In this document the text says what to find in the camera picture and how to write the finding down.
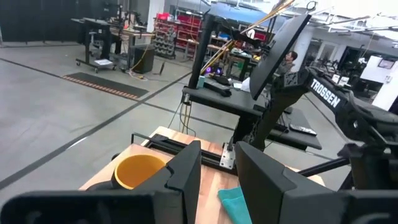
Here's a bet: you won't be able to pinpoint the black desk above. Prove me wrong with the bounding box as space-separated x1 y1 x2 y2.
182 81 323 151

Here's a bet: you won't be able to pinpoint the teal cloth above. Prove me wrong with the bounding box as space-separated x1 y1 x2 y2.
217 185 253 224

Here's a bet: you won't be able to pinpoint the red storage shelving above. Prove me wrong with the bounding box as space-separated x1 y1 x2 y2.
154 12 203 60

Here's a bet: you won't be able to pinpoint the person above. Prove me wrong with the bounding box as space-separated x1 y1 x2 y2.
275 50 299 75

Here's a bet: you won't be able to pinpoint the black monitor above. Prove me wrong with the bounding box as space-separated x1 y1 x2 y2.
249 14 312 101

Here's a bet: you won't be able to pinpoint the silver metal bracket plate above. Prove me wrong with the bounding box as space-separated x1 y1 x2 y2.
219 142 236 170

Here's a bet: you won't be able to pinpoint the black diagonal frame strut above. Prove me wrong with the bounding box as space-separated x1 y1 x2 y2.
297 157 351 177

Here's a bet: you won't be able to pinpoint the yellow cable bundle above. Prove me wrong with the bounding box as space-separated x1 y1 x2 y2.
200 0 296 75

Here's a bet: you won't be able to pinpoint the black striped floor mat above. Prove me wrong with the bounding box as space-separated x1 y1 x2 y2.
62 72 150 101

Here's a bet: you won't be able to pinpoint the black aluminium frame rail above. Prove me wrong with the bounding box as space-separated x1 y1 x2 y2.
145 133 239 175

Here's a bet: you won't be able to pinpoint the hanging desk cables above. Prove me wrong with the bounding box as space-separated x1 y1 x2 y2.
167 95 197 137

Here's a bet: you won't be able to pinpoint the black rolling workstation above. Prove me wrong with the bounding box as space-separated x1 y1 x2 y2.
70 12 156 74

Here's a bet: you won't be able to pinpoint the black remote control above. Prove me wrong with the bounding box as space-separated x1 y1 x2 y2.
289 123 318 137

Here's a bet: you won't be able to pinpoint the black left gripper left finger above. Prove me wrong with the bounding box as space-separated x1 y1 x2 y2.
133 140 202 224

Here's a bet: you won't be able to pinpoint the white board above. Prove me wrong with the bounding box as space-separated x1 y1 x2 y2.
359 55 398 84

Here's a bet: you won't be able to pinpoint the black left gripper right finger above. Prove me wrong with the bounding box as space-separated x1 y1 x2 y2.
235 141 343 224

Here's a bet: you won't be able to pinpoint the black bin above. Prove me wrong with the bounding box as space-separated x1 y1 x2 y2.
133 45 155 75

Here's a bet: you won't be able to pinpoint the orange plastic cup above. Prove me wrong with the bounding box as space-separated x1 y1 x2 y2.
86 154 167 191

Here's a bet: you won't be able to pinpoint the black upright post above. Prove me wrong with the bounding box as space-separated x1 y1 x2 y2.
188 12 216 90

